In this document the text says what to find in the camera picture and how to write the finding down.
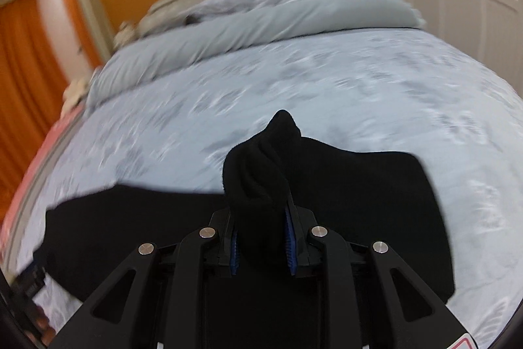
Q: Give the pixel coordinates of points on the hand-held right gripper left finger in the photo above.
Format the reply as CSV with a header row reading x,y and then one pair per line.
x,y
233,253

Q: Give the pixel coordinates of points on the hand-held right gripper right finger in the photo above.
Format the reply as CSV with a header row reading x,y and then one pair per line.
x,y
290,246

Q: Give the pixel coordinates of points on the black pants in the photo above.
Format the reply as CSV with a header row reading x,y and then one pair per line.
x,y
359,202

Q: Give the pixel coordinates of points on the bed with patterned grey sheet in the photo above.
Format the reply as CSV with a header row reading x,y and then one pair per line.
x,y
327,87

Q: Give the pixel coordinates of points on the orange curtain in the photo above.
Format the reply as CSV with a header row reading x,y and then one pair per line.
x,y
24,95
75,13

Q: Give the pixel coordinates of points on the cream plush toy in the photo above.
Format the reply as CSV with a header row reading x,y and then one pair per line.
x,y
76,92
124,32

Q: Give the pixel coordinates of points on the folded grey duvet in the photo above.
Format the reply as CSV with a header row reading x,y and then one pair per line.
x,y
261,26

